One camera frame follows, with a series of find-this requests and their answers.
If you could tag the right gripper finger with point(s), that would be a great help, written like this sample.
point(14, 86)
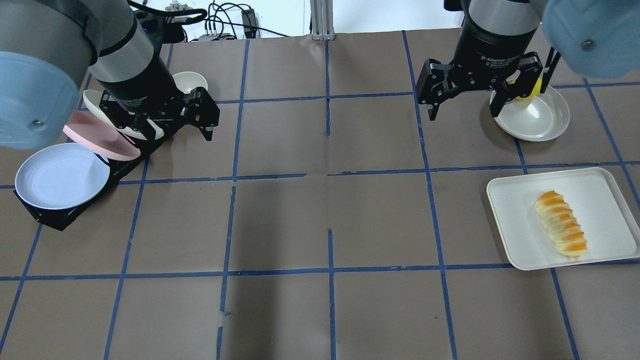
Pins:
point(530, 68)
point(434, 86)

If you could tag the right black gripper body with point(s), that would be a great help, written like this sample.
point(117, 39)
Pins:
point(492, 46)

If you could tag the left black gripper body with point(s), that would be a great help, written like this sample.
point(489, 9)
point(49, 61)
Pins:
point(141, 86)

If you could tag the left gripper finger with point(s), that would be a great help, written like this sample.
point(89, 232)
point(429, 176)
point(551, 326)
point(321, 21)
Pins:
point(202, 112)
point(155, 133)

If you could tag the blue plate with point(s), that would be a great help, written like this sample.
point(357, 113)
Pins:
point(61, 176)

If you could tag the orange striped bread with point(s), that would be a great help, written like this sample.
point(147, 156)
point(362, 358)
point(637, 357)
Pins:
point(562, 227)

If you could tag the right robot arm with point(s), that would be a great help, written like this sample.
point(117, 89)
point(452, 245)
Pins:
point(596, 38)

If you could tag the cream plate with lemon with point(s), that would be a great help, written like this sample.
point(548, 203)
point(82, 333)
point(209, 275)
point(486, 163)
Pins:
point(542, 118)

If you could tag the pink plate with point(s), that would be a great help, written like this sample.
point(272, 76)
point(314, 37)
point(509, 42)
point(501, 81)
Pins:
point(96, 136)

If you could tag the cream plate in rack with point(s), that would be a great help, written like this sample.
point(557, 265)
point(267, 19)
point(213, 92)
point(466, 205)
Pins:
point(92, 99)

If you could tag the yellow lemon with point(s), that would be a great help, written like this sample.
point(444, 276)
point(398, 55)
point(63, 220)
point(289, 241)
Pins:
point(534, 92)

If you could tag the cream bowl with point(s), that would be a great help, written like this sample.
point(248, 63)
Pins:
point(187, 81)

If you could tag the black dish rack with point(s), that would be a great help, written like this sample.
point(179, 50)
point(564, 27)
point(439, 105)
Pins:
point(61, 219)

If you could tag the white rectangular tray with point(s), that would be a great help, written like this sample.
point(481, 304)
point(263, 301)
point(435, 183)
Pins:
point(598, 205)

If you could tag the aluminium frame post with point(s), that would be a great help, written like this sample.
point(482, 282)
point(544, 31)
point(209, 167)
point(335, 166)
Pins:
point(322, 20)

